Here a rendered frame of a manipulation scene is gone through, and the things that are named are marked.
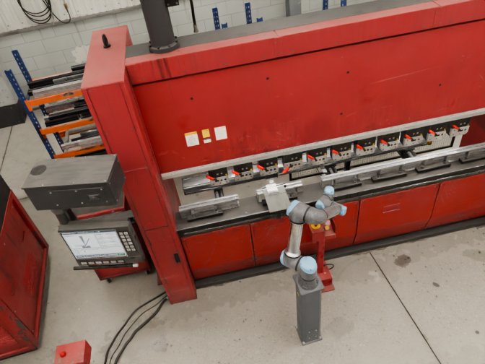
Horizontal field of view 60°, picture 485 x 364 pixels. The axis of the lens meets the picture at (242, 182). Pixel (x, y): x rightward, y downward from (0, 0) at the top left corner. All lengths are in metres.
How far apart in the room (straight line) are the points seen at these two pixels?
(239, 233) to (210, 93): 1.32
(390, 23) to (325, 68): 0.48
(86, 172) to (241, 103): 1.12
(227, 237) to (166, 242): 0.55
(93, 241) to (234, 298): 1.70
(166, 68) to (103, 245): 1.17
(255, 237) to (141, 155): 1.36
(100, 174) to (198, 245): 1.44
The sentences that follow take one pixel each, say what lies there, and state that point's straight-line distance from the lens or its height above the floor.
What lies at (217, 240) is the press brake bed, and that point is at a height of 0.64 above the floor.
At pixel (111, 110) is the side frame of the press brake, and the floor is 2.13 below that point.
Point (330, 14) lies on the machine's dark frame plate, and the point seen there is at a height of 2.30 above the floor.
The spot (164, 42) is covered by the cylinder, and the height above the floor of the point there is 2.36.
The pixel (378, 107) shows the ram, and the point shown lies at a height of 1.60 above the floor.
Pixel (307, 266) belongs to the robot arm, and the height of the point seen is 1.00.
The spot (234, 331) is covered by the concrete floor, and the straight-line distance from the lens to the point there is 3.87.
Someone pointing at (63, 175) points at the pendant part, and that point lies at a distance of 2.58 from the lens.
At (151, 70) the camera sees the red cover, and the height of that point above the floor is 2.24.
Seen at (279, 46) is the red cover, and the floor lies 2.23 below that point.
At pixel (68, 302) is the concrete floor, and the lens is 4.55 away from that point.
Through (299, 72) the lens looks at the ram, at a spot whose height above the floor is 2.02.
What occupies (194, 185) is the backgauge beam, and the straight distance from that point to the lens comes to 3.65.
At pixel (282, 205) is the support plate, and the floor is 1.00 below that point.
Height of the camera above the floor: 3.40
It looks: 42 degrees down
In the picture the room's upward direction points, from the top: 9 degrees counter-clockwise
